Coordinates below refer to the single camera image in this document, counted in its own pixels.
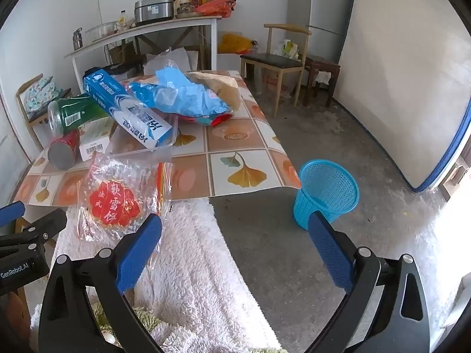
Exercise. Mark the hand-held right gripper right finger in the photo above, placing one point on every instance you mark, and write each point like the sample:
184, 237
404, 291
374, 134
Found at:
331, 253

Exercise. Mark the brown cardboard box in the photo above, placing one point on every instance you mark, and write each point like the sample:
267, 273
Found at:
121, 53

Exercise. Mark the clear glass bowl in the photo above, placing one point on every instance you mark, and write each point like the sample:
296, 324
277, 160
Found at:
103, 31

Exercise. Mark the brown paper bag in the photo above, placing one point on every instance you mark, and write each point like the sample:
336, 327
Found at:
224, 88

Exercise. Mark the wooden chair with cushion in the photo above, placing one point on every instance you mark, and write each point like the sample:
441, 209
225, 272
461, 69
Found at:
25, 117

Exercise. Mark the yellow plastic bag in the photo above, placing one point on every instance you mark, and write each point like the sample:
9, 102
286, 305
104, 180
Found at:
235, 42

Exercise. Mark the green drink can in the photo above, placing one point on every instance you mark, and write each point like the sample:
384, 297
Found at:
77, 112

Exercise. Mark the long blue cardboard box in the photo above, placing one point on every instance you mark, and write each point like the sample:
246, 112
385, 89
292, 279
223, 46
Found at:
117, 103

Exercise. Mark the white side table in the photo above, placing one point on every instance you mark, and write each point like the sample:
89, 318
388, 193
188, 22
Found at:
147, 29

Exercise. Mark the white sack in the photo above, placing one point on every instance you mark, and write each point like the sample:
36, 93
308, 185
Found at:
191, 57

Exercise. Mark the metal rice cooker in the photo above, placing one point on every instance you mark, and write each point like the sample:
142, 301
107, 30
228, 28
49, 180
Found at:
152, 11

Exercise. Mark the grey refrigerator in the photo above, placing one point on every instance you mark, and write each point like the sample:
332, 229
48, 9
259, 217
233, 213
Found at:
320, 7

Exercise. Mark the orange plastic bag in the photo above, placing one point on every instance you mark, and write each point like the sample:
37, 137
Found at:
215, 7

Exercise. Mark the white green paper bag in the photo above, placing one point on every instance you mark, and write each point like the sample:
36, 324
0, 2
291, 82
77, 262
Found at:
290, 49

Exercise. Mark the dark wooden stool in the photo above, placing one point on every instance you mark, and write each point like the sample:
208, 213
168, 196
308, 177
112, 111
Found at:
322, 64

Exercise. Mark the blue plastic wastebasket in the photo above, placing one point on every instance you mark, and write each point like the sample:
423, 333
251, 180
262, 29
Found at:
323, 187

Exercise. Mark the white fluffy blanket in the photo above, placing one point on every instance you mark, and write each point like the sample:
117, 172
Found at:
198, 264

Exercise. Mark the green fuzzy clothing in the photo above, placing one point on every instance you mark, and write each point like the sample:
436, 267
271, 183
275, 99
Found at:
143, 320

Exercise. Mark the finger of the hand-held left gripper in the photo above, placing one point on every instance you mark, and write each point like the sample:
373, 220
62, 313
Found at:
44, 226
11, 213

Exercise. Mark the floral patterned cushion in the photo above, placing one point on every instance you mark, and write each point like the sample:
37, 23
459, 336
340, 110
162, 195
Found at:
36, 93

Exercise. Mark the metal thermos bottle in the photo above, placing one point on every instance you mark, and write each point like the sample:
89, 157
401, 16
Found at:
77, 40

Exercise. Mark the wooden chair dark seat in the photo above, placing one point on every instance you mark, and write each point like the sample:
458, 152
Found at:
272, 60

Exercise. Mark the red snack packet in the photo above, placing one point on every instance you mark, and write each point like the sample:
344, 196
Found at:
217, 119

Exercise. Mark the red drink can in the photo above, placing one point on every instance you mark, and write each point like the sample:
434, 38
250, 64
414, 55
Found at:
64, 149

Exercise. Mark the clear snack wrapper red label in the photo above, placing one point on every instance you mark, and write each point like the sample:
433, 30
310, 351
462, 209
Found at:
114, 198

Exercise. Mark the crumpled blue plastic bag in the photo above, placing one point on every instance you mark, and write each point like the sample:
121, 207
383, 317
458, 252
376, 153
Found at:
184, 95

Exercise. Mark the white mattress blue edge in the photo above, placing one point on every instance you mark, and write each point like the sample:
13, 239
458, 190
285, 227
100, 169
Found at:
397, 81

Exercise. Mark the small white green box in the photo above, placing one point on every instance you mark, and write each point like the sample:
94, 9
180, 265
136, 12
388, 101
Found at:
94, 143

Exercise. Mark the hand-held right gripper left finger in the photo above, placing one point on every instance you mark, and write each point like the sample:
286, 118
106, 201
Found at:
138, 253

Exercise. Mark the black cloth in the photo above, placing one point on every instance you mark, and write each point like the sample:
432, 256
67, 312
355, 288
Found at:
121, 69

